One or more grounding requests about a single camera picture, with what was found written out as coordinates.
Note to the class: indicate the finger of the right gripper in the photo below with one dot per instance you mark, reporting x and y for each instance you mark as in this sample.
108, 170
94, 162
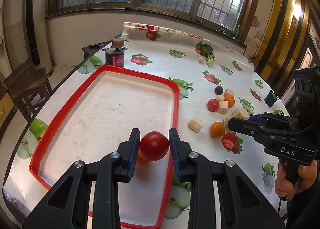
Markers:
271, 120
260, 133

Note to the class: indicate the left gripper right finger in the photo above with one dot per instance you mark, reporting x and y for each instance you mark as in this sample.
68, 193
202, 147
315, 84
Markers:
242, 204

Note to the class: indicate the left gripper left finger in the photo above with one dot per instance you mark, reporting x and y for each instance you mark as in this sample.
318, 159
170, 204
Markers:
66, 204

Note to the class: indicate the tall cork cylinder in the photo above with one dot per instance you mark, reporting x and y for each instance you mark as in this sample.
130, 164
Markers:
239, 112

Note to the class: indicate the large orange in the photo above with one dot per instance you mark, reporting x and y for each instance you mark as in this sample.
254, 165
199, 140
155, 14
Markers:
217, 130

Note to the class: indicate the red tomato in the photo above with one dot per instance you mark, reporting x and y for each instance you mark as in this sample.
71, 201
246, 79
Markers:
153, 146
213, 105

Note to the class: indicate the person's right hand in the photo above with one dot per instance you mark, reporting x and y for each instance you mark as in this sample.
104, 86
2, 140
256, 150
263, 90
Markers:
285, 188

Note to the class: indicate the small black cup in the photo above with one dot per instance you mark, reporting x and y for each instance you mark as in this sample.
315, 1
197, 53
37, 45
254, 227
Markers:
271, 98

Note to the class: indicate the small back orange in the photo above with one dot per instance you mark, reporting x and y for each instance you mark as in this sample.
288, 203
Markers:
229, 98

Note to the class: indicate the square cork block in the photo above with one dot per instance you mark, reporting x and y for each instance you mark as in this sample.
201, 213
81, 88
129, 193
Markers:
223, 107

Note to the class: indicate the small cork piece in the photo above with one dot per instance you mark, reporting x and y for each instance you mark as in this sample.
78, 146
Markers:
220, 98

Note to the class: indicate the dark purple grape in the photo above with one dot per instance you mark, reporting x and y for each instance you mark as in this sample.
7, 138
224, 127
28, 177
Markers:
218, 90

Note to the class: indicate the lying cork cylinder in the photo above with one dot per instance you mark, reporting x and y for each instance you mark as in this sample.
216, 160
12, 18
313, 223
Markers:
195, 124

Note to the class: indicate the orange in tray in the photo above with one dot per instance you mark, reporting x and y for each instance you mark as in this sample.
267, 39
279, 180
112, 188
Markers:
141, 160

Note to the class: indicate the green leafy vegetable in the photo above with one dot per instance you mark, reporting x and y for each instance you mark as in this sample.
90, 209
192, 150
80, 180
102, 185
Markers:
205, 51

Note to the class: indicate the green bottle on sill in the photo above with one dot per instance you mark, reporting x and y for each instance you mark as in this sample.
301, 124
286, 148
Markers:
236, 32

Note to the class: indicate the red rimmed white tray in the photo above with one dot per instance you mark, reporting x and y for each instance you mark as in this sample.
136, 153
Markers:
100, 115

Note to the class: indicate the wooden stool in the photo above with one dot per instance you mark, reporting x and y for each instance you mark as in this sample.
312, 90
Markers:
28, 89

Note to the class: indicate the black red motor cylinder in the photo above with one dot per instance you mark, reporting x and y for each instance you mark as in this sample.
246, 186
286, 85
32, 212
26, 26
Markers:
114, 55

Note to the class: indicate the white standing air conditioner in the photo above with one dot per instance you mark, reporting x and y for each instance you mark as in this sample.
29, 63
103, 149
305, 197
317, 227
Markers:
35, 35

